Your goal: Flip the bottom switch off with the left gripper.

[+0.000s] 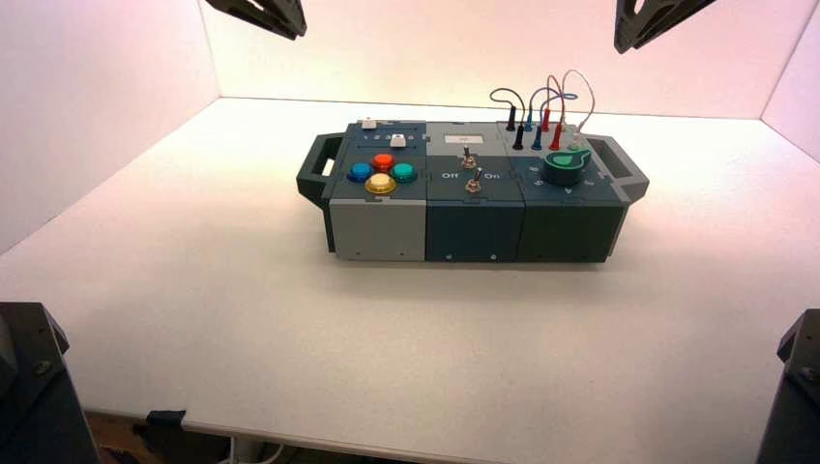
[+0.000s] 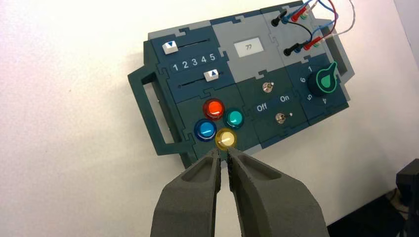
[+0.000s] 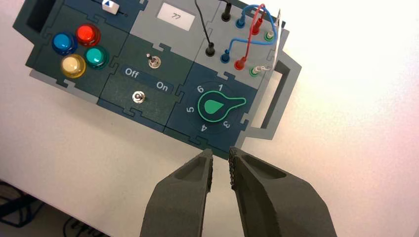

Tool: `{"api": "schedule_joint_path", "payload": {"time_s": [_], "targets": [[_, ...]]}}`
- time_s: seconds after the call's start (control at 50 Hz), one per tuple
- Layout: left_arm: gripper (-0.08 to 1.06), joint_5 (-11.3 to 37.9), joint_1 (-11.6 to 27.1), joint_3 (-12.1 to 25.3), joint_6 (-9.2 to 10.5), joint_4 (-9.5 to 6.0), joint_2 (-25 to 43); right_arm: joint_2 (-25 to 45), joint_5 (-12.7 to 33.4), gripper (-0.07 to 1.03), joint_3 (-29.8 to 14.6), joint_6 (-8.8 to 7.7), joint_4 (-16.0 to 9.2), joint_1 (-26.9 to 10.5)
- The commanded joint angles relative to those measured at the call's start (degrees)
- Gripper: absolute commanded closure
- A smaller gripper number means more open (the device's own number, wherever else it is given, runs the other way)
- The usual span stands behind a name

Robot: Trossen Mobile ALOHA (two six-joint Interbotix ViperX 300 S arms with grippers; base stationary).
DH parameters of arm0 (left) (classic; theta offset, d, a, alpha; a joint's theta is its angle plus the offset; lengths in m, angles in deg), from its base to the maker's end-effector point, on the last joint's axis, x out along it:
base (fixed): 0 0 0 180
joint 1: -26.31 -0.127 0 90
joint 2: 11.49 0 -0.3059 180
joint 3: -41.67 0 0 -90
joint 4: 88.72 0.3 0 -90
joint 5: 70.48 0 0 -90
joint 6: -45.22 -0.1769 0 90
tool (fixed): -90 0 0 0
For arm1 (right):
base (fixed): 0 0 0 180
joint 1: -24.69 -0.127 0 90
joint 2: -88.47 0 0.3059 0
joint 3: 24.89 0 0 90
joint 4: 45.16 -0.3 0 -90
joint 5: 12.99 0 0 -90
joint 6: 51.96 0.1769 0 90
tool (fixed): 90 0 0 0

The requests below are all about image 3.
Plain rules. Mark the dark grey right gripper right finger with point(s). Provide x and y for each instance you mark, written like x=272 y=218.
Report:
x=278 y=199

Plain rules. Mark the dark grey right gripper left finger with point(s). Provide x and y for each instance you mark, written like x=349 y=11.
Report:
x=178 y=199

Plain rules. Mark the green rotary selector knob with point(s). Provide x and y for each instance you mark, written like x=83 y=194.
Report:
x=216 y=105

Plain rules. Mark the teal and grey task board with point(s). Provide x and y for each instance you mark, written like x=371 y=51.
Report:
x=147 y=72

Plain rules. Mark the green push button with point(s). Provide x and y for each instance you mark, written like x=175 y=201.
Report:
x=96 y=57

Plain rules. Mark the yellow push button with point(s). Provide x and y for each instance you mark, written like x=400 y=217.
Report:
x=73 y=65

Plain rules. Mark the white number display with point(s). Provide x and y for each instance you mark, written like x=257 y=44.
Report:
x=176 y=16

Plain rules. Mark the red push button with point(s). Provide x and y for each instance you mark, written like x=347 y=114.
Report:
x=88 y=34

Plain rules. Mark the blue push button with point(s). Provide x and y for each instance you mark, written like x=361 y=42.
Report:
x=63 y=43

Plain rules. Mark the white slider knob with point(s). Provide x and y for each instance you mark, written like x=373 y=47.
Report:
x=110 y=6

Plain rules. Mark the short-lever metal toggle switch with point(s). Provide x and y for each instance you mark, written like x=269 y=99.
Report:
x=138 y=97

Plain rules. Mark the long-lever metal toggle switch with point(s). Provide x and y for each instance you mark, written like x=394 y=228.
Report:
x=153 y=61

